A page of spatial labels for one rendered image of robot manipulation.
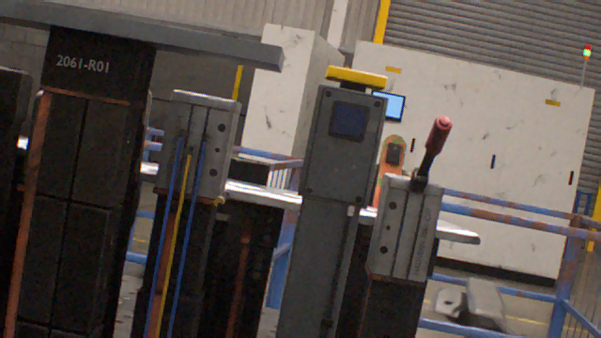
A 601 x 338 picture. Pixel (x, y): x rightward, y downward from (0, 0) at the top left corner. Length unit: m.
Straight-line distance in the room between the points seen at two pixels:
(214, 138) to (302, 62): 8.00
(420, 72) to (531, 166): 1.41
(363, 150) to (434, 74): 8.14
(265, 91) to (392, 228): 8.04
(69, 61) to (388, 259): 0.43
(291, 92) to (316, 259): 8.14
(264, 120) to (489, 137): 2.19
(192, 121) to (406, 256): 0.29
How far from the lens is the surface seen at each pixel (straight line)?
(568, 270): 4.19
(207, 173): 1.07
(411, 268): 1.09
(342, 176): 0.91
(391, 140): 1.42
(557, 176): 9.15
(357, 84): 0.93
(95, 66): 0.93
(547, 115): 9.13
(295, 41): 9.09
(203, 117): 1.07
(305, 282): 0.93
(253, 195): 1.19
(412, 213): 1.08
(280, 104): 9.07
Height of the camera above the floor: 1.10
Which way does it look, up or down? 3 degrees down
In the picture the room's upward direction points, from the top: 11 degrees clockwise
